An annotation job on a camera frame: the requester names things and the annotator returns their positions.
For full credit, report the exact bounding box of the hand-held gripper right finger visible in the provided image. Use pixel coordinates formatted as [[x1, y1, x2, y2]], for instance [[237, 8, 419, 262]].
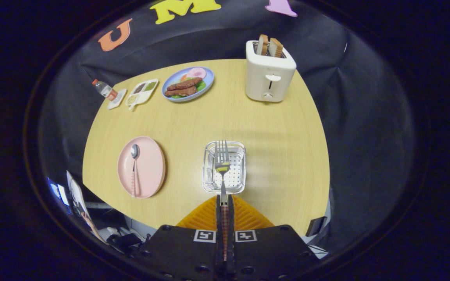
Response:
[[227, 195, 319, 281]]

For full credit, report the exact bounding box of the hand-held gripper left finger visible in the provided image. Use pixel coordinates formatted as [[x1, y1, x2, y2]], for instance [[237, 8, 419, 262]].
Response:
[[141, 195, 225, 281]]

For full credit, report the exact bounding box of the checked handle metal fork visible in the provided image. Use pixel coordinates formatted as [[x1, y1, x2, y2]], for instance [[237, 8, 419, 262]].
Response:
[[214, 140, 231, 262]]

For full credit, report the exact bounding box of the checked handle metal spoon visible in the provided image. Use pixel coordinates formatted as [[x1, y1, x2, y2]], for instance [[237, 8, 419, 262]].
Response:
[[130, 144, 140, 197]]

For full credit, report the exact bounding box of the black box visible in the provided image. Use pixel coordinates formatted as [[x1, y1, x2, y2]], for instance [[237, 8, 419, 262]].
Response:
[[305, 216, 327, 237]]

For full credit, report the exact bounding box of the pink plate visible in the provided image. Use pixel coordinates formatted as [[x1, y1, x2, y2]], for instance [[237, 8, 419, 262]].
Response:
[[117, 136, 166, 199]]

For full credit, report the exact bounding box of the black backdrop cloth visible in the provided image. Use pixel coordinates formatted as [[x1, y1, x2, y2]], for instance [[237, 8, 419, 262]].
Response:
[[39, 0, 417, 254]]

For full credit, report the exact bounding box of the brown grilled sausage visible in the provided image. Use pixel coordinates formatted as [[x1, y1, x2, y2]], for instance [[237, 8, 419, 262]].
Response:
[[164, 87, 197, 97], [166, 77, 203, 91]]

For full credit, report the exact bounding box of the white divided bean tray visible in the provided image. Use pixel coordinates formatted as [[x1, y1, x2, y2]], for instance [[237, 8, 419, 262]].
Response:
[[125, 79, 159, 111]]

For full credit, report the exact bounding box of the white square coaster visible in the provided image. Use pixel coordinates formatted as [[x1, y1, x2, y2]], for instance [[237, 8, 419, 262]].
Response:
[[107, 89, 127, 110]]

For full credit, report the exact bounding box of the blue plate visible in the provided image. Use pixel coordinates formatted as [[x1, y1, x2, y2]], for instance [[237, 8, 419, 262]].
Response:
[[162, 66, 215, 102]]

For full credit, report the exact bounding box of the white toaster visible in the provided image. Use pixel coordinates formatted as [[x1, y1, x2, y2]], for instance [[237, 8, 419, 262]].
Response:
[[245, 40, 297, 103]]

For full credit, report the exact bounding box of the clear plastic water bottle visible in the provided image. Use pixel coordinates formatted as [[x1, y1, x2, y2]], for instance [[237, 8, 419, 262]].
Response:
[[92, 79, 118, 101]]

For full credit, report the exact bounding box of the toast bread slice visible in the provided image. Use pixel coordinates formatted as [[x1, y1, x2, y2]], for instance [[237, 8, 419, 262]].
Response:
[[257, 34, 269, 56], [269, 37, 284, 58]]

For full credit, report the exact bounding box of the metal wire basket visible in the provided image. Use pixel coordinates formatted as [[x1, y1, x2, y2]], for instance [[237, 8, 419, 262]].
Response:
[[202, 141, 246, 194]]

